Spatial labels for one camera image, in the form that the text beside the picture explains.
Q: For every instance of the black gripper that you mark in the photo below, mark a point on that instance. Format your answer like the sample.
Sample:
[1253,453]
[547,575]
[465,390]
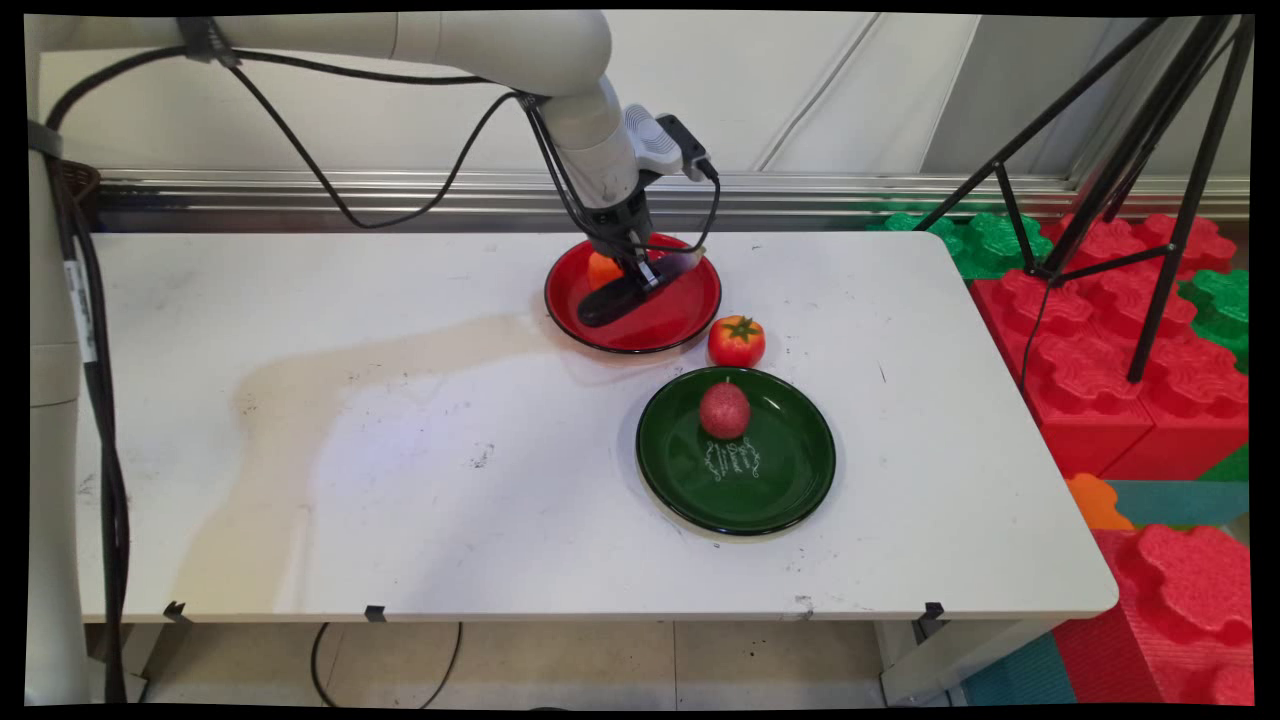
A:
[622,225]

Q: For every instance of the purple toy eggplant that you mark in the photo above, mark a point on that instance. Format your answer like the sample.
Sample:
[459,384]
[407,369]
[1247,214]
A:
[605,303]

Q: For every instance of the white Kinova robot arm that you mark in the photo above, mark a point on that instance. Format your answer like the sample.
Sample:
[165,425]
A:
[450,40]

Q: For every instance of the orange toy fruit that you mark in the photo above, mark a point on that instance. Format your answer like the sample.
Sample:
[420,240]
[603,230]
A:
[603,270]

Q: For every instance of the red round plate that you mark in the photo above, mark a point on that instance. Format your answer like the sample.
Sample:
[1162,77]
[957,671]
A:
[670,320]

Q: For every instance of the toy tomato with green stem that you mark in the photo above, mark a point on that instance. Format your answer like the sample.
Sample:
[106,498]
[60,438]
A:
[737,342]

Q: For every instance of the red toy apple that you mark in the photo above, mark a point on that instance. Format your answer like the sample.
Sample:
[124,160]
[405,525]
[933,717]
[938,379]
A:
[724,411]

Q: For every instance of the dark green round plate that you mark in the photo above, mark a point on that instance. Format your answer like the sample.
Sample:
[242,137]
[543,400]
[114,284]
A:
[775,490]

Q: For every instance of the green foam block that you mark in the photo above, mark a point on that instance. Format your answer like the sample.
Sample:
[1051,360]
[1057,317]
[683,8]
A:
[1222,305]
[985,245]

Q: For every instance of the large red foam block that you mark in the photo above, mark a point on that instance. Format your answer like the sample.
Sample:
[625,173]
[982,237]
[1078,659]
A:
[1090,360]

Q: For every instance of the white table leg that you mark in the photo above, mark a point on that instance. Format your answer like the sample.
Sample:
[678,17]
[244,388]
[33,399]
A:
[950,660]

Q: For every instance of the orange foam piece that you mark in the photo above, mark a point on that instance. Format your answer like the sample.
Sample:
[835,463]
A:
[1095,503]

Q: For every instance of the black tripod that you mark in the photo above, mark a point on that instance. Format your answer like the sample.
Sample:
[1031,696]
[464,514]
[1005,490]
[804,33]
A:
[1140,150]

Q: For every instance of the dark woven basket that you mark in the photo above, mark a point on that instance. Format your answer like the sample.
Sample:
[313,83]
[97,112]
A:
[85,185]

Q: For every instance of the teal foam mat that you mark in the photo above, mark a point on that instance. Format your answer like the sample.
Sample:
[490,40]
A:
[1180,503]

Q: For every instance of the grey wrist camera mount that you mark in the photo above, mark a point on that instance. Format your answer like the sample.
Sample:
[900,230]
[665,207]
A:
[655,140]

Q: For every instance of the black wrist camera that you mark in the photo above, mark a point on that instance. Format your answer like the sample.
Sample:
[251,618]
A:
[688,147]

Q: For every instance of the metal wall rail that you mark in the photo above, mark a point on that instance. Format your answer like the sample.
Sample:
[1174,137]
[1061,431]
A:
[900,192]

